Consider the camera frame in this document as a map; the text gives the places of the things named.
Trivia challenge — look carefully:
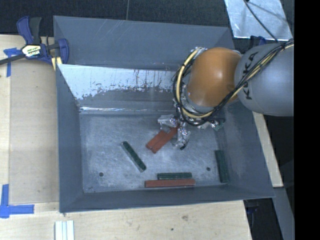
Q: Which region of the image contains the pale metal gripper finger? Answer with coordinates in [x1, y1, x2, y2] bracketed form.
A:
[173, 126, 192, 150]
[157, 114, 179, 132]

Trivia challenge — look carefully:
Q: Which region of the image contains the red-brown block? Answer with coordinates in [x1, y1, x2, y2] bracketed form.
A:
[144, 178, 197, 189]
[145, 126, 179, 155]

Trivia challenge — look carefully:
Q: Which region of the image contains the dark green flat block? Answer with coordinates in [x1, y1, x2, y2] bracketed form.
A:
[214, 149, 231, 184]
[156, 172, 194, 181]
[120, 140, 147, 173]

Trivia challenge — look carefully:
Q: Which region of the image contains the grey metal bin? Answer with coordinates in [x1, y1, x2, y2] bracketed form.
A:
[52, 15, 276, 214]

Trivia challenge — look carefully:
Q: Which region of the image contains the pale wood flat board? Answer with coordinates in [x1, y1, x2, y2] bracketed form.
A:
[8, 58, 61, 206]

